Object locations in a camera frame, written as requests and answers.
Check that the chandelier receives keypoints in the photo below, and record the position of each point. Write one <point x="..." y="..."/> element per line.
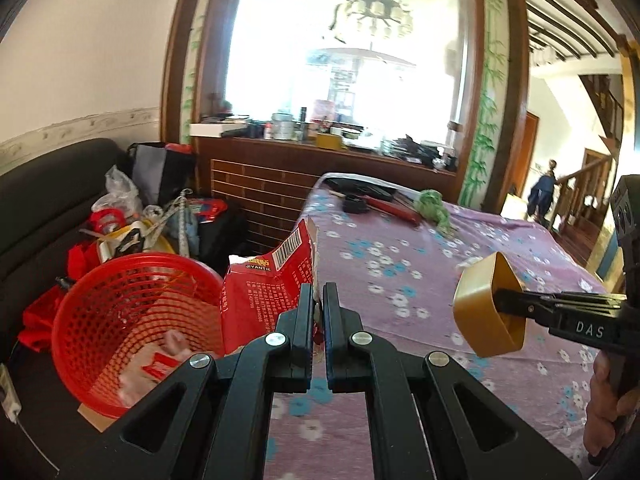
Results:
<point x="375" y="10"/>

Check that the red blue bag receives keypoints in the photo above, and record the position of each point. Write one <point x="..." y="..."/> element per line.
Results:
<point x="210" y="209"/>

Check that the wooden counter partition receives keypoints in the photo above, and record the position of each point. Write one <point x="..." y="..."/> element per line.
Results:
<point x="260" y="185"/>

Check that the black sofa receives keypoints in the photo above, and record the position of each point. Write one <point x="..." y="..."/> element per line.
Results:
<point x="45" y="200"/>

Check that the row of counter clutter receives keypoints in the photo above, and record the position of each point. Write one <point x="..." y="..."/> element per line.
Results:
<point x="350" y="135"/>

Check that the clear plastic bag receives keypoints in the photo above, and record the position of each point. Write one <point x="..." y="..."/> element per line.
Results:
<point x="117" y="192"/>

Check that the wooden stair railing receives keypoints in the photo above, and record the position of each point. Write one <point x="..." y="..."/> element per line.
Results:
<point x="585" y="190"/>

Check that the person's dark clothing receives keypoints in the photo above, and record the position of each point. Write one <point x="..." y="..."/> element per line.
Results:
<point x="615" y="470"/>

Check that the black suitcase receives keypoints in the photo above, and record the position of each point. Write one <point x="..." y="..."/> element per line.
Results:
<point x="225" y="232"/>

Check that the bamboo wall painting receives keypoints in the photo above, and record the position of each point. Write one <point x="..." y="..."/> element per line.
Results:
<point x="482" y="110"/>
<point x="192" y="50"/>

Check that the red plastic basket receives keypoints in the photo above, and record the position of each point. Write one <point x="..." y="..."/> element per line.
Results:
<point x="100" y="320"/>

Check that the small black case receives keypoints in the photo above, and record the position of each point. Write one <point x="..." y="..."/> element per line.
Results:
<point x="355" y="204"/>

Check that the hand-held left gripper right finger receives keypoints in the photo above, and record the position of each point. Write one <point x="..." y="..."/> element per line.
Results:
<point x="332" y="320"/>

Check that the white charger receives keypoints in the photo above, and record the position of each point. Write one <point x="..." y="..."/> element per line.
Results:
<point x="9" y="392"/>

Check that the person's right hand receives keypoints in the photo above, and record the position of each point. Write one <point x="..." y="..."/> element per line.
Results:
<point x="602" y="410"/>

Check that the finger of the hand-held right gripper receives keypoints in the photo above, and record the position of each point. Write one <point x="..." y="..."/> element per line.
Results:
<point x="525" y="320"/>
<point x="530" y="299"/>

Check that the red tissue packet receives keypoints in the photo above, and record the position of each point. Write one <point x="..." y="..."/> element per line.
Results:
<point x="265" y="295"/>

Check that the grey black bag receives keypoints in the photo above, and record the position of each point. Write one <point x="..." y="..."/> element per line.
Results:
<point x="160" y="172"/>

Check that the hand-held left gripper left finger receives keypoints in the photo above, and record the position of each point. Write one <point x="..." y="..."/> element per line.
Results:
<point x="305" y="320"/>

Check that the yellow bucket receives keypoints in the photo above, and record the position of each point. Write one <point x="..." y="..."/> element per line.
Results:
<point x="150" y="237"/>

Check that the dark blue jacket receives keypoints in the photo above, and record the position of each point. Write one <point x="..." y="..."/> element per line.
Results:
<point x="541" y="190"/>

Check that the green plastic bag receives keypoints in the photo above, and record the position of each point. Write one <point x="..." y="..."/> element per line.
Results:
<point x="432" y="207"/>

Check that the red cloth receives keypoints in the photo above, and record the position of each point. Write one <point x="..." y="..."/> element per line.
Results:
<point x="45" y="315"/>

